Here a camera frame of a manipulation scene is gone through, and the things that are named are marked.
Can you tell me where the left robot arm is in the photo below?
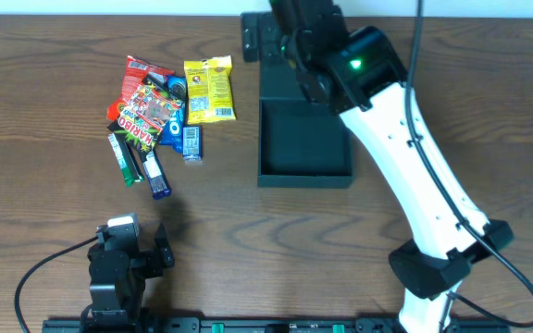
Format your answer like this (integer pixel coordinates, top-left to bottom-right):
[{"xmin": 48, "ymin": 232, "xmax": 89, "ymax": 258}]
[{"xmin": 79, "ymin": 224, "xmax": 175, "ymax": 332}]

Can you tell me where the dark blue bar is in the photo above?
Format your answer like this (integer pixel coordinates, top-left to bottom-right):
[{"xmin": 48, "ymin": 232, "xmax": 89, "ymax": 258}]
[{"xmin": 138, "ymin": 151, "xmax": 171, "ymax": 200}]

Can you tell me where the black box container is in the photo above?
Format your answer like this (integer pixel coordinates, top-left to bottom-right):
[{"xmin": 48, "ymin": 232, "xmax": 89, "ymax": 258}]
[{"xmin": 257, "ymin": 51, "xmax": 353, "ymax": 189}]

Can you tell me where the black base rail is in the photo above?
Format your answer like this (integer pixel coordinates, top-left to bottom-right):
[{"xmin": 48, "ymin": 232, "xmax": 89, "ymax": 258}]
[{"xmin": 42, "ymin": 317, "xmax": 511, "ymax": 333}]

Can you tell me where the blue Oreo pack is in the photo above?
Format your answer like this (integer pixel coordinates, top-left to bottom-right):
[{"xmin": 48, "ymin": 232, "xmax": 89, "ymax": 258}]
[{"xmin": 158, "ymin": 76, "xmax": 187, "ymax": 154}]

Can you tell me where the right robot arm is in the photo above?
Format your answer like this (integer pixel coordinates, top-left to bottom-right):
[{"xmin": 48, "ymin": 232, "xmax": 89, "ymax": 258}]
[{"xmin": 242, "ymin": 7, "xmax": 513, "ymax": 332}]

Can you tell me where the red snack bag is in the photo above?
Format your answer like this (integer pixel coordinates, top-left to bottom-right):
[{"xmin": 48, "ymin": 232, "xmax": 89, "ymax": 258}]
[{"xmin": 106, "ymin": 55, "xmax": 175, "ymax": 121}]

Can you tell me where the yellow snack bag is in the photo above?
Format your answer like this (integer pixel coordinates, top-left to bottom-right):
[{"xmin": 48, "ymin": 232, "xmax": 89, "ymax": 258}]
[{"xmin": 183, "ymin": 55, "xmax": 236, "ymax": 125}]

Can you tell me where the small blue gum pack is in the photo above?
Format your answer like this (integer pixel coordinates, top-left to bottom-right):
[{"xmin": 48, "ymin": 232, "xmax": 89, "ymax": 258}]
[{"xmin": 182, "ymin": 126, "xmax": 202, "ymax": 162}]

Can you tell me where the green wrapped bar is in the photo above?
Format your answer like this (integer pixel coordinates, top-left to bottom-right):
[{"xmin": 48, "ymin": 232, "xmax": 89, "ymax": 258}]
[{"xmin": 108, "ymin": 133, "xmax": 144, "ymax": 187}]

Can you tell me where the Haribo candy bag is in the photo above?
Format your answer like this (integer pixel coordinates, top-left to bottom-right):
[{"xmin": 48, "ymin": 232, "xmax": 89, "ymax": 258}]
[{"xmin": 107, "ymin": 84, "xmax": 169, "ymax": 153}]

